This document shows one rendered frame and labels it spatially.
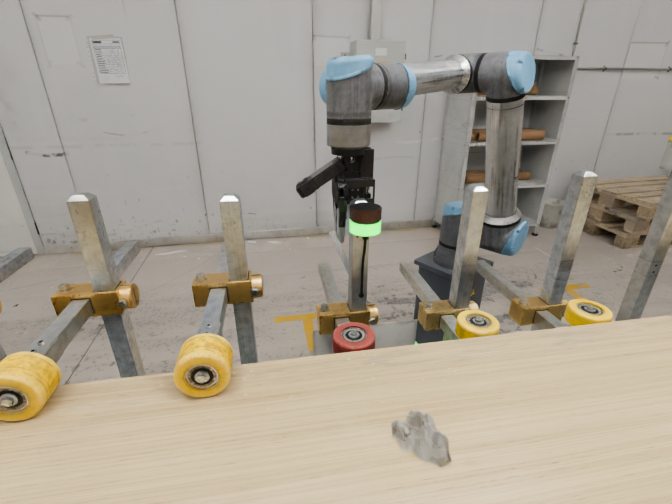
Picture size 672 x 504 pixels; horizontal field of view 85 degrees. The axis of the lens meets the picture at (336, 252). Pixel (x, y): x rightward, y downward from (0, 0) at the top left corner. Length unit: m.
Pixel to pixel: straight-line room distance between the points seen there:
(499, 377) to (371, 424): 0.23
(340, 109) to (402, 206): 3.05
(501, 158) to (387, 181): 2.31
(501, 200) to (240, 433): 1.20
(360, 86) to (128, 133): 2.90
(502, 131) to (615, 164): 3.75
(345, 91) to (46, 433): 0.70
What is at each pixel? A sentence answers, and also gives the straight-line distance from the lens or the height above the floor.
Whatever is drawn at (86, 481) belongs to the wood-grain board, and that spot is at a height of 0.90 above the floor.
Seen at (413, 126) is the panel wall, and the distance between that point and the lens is 3.63.
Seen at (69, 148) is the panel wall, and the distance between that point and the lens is 3.68.
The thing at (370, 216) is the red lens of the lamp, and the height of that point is 1.11.
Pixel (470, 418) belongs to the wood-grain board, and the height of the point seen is 0.90.
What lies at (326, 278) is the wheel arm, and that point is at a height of 0.86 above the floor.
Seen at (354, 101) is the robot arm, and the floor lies 1.30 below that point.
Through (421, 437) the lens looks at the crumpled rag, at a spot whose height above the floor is 0.92.
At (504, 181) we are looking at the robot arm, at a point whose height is 1.02.
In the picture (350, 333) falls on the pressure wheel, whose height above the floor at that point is 0.91.
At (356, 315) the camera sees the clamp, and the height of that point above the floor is 0.86.
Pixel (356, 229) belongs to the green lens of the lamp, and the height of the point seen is 1.08.
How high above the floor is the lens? 1.33
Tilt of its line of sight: 24 degrees down
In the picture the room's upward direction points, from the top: straight up
